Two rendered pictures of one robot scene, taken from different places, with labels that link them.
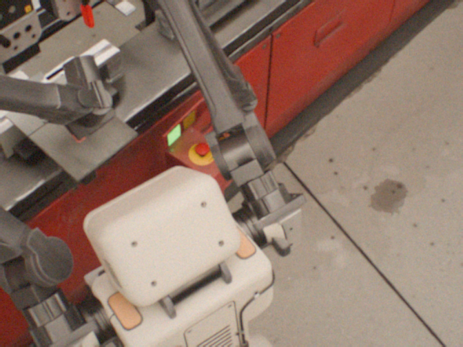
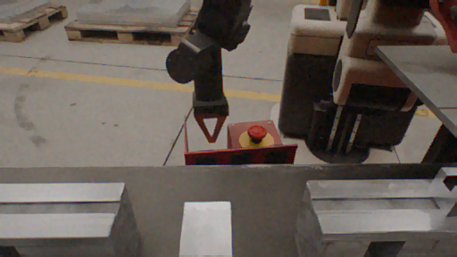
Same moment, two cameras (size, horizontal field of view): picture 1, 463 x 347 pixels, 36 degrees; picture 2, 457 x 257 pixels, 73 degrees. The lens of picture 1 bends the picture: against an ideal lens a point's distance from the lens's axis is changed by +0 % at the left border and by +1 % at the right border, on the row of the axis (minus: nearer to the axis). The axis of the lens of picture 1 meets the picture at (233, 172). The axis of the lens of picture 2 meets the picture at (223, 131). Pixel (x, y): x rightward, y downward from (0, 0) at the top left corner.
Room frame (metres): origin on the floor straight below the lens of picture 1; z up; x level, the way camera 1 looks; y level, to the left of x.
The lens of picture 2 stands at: (1.48, 0.39, 1.19)
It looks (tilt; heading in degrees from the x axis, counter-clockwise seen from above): 38 degrees down; 226
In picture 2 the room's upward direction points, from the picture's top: straight up
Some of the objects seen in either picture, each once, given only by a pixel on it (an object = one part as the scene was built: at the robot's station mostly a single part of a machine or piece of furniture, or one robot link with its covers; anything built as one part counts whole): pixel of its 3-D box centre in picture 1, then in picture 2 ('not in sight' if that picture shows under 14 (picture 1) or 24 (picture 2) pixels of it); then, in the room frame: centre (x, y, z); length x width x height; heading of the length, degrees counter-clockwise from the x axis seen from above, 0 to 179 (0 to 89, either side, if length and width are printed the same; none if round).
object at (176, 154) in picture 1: (210, 147); (234, 156); (1.13, 0.06, 0.75); 0.20 x 0.16 x 0.18; 143
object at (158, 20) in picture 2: not in sight; (137, 9); (-0.14, -2.59, 0.20); 1.01 x 0.63 x 0.12; 129
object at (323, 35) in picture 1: (331, 28); not in sight; (1.76, -0.32, 0.59); 0.15 x 0.02 x 0.07; 137
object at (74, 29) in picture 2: not in sight; (139, 22); (-0.14, -2.59, 0.07); 1.20 x 0.81 x 0.14; 129
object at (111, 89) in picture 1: (67, 121); not in sight; (1.10, 0.42, 0.89); 0.30 x 0.05 x 0.03; 137
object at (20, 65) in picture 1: (18, 53); not in sight; (1.11, 0.49, 1.13); 0.10 x 0.02 x 0.10; 137
